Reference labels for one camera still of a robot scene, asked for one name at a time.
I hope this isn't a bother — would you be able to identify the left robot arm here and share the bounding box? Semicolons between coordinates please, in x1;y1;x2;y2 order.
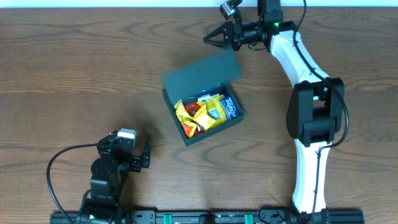
76;128;150;224

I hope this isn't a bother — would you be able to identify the dark blue chocolate bar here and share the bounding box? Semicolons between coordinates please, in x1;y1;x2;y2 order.
197;93;219;103

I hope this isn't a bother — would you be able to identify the yellow Hacks candy bag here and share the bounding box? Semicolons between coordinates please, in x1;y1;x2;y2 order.
206;95;227;127

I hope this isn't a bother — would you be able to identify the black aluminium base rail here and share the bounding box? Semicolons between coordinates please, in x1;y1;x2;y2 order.
49;208;365;224

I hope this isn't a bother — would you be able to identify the yellow orange snack packet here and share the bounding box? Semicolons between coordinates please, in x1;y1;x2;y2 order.
174;100;197;138

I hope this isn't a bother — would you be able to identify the red Hacks candy bag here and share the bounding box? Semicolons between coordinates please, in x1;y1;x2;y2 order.
185;103;201;117

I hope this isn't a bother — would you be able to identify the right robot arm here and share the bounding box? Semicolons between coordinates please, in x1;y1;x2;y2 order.
203;0;349;223

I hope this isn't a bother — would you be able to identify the small yellow cracker packet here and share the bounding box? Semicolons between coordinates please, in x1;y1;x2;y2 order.
193;105;220;131

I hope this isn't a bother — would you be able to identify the blue Eclipse mint box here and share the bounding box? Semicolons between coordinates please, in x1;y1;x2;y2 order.
220;96;241;121

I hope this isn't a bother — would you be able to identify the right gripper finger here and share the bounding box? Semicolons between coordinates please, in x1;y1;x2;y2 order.
203;40;233;49
203;22;233;42

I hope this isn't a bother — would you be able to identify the dark green box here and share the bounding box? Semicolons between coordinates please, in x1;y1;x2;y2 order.
162;50;245;146

